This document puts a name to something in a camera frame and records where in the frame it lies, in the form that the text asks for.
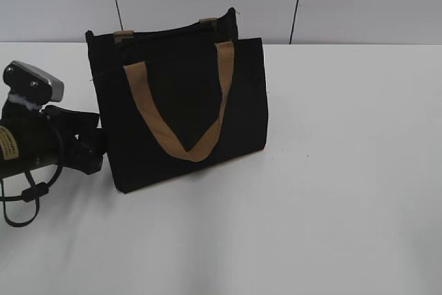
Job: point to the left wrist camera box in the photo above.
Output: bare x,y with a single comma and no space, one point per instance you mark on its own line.
32,84

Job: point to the tan front bag handle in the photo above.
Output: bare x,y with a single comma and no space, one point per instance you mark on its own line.
137,76

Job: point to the tan rear bag handle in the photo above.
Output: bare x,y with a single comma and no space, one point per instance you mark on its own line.
121,35

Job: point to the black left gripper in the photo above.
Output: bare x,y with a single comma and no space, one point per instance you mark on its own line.
47,138

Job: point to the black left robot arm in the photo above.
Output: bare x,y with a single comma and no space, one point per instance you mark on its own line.
11,128

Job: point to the black canvas tote bag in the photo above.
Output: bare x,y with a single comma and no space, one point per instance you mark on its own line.
183,79

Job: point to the tan bag handle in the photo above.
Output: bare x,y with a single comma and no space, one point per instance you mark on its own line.
137,76
121,35

